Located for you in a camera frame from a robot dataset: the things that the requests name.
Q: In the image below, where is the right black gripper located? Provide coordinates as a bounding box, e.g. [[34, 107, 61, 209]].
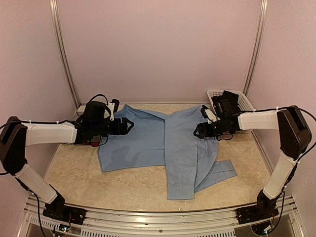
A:
[[194, 118, 229, 138]]

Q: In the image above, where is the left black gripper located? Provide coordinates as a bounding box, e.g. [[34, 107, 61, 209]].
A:
[[92, 117, 134, 136]]

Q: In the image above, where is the light blue long sleeve shirt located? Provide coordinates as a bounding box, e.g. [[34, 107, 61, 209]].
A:
[[98, 105, 237, 200]]

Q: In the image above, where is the grey button shirt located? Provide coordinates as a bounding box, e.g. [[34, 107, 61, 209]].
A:
[[76, 105, 86, 116]]

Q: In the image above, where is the white plastic laundry basket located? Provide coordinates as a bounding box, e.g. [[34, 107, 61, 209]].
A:
[[207, 89, 254, 134]]

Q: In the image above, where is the red black plaid shirt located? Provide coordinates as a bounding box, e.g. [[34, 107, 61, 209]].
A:
[[83, 137, 102, 147]]

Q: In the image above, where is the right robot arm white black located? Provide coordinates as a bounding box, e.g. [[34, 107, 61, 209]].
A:
[[193, 97, 314, 219]]

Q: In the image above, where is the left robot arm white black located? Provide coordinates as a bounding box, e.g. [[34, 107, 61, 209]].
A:
[[0, 100, 134, 220]]

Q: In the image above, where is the black shirt in basket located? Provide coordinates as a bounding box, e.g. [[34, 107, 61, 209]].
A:
[[211, 90, 240, 112]]

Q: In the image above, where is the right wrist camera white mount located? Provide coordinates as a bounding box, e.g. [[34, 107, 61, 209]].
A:
[[200, 105, 218, 124]]

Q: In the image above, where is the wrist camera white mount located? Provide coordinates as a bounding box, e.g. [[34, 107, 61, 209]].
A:
[[200, 105, 218, 124], [104, 99, 119, 121]]

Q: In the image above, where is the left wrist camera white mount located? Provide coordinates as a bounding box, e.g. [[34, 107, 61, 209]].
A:
[[104, 99, 119, 121]]

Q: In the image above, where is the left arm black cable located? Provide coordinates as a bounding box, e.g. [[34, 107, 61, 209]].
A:
[[88, 93, 111, 107]]

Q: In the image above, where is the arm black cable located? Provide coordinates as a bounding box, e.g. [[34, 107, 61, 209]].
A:
[[296, 107, 316, 163], [88, 93, 111, 107]]

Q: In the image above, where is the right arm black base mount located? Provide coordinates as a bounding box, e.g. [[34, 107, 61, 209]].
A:
[[236, 205, 279, 225]]

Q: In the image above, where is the front aluminium rail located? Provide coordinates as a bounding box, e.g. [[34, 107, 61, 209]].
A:
[[23, 195, 301, 237]]

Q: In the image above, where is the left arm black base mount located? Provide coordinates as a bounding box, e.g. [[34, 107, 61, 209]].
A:
[[43, 205, 86, 225]]

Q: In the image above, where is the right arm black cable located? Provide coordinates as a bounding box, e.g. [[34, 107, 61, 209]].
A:
[[296, 107, 316, 163]]

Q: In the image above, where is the right aluminium frame post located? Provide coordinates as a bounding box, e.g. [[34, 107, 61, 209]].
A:
[[242, 0, 268, 96]]

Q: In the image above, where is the aluminium frame post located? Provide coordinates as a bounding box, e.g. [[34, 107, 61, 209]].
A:
[[49, 0, 80, 108], [242, 0, 268, 96]]

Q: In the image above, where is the left aluminium frame post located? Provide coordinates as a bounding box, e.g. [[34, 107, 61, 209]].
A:
[[49, 0, 80, 108]]

